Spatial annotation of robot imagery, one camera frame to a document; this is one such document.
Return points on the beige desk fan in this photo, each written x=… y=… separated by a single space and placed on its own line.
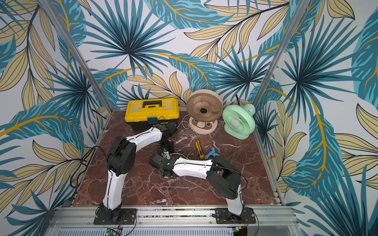
x=205 y=108

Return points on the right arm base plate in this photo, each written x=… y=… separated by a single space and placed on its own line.
x=223 y=216

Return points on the aluminium front rail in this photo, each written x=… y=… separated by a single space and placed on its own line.
x=176 y=221

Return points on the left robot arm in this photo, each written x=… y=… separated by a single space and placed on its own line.
x=121 y=159

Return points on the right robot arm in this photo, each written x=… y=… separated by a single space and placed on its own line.
x=221 y=174

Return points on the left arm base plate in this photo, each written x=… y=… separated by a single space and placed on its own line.
x=122 y=216

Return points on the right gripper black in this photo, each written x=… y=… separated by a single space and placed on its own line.
x=155 y=161

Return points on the aluminium corner post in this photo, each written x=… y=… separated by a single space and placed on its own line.
x=295 y=20
x=58 y=22

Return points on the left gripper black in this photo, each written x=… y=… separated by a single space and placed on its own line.
x=172 y=146

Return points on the right aluminium corner post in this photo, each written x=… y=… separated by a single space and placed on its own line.
x=295 y=20

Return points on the blue glue gun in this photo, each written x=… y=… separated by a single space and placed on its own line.
x=211 y=153

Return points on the yellow black utility knife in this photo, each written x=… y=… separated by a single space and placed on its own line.
x=199 y=149

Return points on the yellow black toolbox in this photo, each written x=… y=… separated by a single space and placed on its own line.
x=165 y=109

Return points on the green desk fan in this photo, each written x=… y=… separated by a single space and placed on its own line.
x=239 y=121

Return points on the left aluminium corner post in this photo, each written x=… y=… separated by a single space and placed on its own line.
x=58 y=22

